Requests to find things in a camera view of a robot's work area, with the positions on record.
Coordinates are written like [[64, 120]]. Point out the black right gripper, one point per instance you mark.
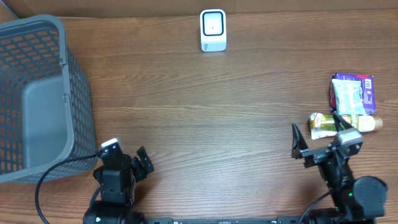
[[301, 148]]

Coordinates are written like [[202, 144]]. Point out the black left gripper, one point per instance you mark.
[[139, 168]]

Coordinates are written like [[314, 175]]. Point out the green yellow juice carton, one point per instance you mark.
[[325, 122]]

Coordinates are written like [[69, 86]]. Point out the white floral cream tube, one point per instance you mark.
[[366, 124]]

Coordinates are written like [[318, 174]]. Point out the purple red tissue pack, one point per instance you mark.
[[367, 91]]

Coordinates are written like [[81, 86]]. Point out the light green wipes pack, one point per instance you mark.
[[348, 97]]

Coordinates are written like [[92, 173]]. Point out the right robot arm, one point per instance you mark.
[[348, 200]]

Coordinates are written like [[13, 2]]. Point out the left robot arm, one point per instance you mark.
[[113, 200]]

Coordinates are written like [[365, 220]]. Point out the white barcode scanner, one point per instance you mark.
[[213, 33]]

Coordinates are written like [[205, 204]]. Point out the grey plastic mesh basket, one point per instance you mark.
[[47, 127]]

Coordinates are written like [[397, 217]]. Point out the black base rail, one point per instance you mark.
[[278, 220]]

